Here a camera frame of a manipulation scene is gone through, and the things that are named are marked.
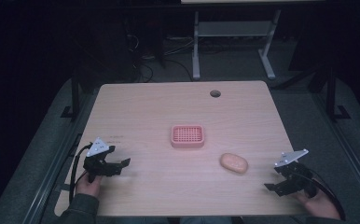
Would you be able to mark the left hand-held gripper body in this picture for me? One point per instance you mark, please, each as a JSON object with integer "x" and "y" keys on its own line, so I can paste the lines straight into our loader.
{"x": 95, "y": 163}

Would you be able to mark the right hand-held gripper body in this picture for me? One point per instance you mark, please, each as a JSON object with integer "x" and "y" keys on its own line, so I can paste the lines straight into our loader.
{"x": 296, "y": 174}

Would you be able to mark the orange soap bar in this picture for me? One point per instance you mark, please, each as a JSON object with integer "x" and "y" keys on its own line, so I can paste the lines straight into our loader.
{"x": 234, "y": 163}

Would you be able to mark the pink soap dish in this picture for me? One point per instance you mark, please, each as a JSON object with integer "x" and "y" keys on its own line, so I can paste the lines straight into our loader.
{"x": 187, "y": 136}

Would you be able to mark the person's left hand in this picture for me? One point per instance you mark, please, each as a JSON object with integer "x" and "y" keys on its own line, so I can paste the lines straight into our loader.
{"x": 88, "y": 186}

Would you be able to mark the person's right hand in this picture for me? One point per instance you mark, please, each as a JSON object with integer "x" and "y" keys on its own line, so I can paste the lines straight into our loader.
{"x": 319, "y": 206}

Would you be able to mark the black metal stand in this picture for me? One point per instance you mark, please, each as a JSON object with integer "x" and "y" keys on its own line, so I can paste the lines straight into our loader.
{"x": 331, "y": 93}
{"x": 75, "y": 96}

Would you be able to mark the white metal table frame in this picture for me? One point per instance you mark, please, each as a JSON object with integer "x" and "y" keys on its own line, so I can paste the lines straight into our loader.
{"x": 231, "y": 29}

